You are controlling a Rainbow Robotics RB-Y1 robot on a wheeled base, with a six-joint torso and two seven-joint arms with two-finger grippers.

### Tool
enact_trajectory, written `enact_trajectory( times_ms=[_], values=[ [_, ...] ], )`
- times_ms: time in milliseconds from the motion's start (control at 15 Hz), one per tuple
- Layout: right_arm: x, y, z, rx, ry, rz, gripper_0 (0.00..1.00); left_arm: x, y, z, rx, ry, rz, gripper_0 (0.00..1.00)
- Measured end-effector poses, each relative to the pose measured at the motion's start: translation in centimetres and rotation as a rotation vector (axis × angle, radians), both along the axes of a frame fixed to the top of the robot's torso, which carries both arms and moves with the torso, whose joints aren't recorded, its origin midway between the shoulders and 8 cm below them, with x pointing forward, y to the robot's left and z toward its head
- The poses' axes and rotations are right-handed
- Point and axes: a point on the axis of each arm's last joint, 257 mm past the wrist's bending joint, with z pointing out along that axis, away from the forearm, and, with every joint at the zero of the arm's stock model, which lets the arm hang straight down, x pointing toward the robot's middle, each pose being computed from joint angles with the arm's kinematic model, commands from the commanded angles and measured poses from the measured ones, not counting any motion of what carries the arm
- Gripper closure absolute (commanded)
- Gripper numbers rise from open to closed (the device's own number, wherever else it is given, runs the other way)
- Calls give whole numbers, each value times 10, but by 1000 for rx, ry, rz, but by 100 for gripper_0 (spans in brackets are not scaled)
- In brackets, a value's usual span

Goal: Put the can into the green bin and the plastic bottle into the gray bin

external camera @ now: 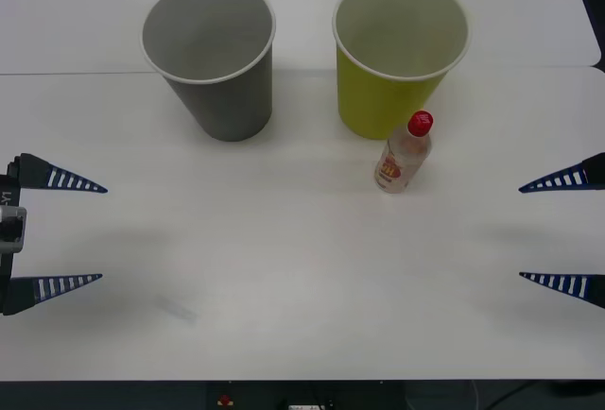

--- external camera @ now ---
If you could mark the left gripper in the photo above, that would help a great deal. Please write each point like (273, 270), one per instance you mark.
(8, 190)

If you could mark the yellow-green plastic waste bin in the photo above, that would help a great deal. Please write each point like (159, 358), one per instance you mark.
(373, 98)

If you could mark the red round button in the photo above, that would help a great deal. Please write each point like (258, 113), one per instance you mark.
(224, 400)

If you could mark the grey plastic waste bin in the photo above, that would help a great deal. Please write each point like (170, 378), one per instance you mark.
(222, 103)

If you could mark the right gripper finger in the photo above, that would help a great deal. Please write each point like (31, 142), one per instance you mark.
(574, 178)
(567, 283)

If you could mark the clear bottle with red cap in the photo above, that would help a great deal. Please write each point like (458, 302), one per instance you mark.
(399, 164)

